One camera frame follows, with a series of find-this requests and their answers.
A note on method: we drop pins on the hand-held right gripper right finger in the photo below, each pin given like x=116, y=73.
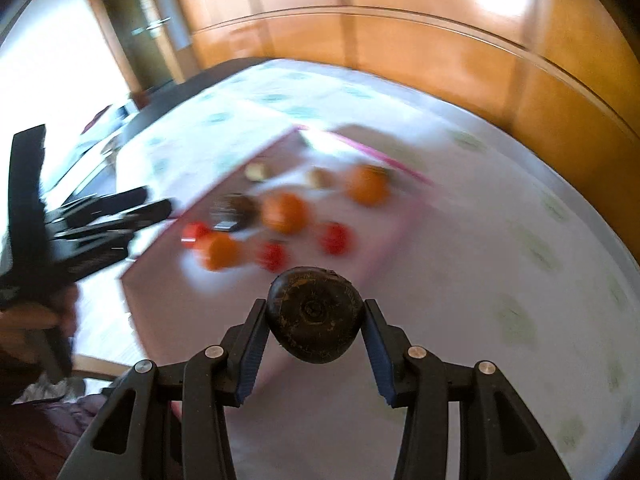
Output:
x=382, y=365

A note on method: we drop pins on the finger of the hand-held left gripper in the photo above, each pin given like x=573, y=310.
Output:
x=115, y=200
x=145, y=212

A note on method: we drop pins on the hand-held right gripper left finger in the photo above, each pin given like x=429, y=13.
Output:
x=250, y=360

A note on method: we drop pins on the pink tray box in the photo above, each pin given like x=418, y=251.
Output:
x=240, y=285

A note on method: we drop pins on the dark brown round fruit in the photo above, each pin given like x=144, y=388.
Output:
x=312, y=310
x=235, y=210

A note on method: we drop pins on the smooth orange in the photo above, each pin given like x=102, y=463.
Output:
x=220, y=252

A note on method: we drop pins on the red tomato with stem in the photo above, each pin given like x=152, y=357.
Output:
x=271, y=256

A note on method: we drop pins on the small green-brown kiwi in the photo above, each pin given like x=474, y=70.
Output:
x=256, y=171
x=320, y=177

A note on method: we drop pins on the orange with stem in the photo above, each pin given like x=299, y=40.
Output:
x=284, y=212

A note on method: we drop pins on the orange with green leaf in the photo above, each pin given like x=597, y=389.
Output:
x=366, y=187

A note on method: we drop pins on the person's left forearm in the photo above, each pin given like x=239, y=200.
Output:
x=22, y=365

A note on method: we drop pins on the person's left hand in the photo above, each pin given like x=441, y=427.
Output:
x=30, y=317

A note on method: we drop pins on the wooden framed door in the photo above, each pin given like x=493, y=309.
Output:
x=130, y=25

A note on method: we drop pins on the dark red cloth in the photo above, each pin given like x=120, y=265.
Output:
x=40, y=435

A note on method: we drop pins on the wooden panelled wardrobe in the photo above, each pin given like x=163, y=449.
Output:
x=400, y=35

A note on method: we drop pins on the wooden chair frame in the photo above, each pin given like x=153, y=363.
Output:
x=97, y=370

